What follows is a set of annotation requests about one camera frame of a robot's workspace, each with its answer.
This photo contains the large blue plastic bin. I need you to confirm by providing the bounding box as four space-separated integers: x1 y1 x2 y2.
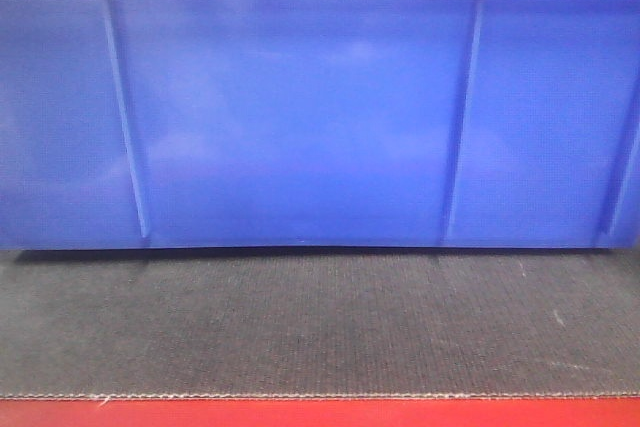
1 0 639 250

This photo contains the red conveyor edge frame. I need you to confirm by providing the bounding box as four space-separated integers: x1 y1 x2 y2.
1 398 639 426

